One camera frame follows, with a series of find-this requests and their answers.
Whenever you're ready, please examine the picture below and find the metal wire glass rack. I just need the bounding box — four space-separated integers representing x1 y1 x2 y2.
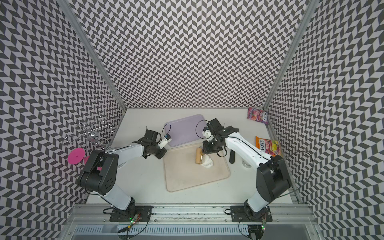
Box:
61 116 118 150

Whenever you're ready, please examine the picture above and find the purple plastic tray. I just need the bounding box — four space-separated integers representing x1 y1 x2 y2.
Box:
165 115 207 148

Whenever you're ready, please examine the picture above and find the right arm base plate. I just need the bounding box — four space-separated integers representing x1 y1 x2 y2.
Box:
227 206 273 223

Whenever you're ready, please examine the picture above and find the white dough ball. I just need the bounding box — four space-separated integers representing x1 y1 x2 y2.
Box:
201 155 214 168

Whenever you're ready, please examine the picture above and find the pink plastic wine glass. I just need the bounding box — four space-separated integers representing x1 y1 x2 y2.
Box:
67 148 90 167

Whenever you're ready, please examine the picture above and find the beige plastic tray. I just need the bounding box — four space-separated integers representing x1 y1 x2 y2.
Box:
163 143 231 192

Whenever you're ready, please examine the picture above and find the wooden dough roller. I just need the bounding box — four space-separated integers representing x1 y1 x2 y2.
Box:
195 147 204 165

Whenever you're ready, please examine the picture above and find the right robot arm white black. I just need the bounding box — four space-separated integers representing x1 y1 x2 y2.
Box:
202 119 292 217

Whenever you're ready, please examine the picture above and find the pink snack bag far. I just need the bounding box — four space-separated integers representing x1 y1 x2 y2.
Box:
247 107 269 125

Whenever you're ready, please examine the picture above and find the orange yellow snack bag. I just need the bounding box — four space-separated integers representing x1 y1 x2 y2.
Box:
255 137 283 157

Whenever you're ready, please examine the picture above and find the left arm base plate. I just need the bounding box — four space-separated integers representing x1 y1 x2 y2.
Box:
109 205 154 223

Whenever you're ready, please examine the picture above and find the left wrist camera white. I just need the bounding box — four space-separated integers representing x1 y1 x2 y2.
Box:
158 134 172 149

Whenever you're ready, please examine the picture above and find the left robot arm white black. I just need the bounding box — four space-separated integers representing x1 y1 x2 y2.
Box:
77 129 172 211

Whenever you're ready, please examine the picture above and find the black handled metal scraper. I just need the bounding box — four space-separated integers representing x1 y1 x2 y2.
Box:
229 150 235 164

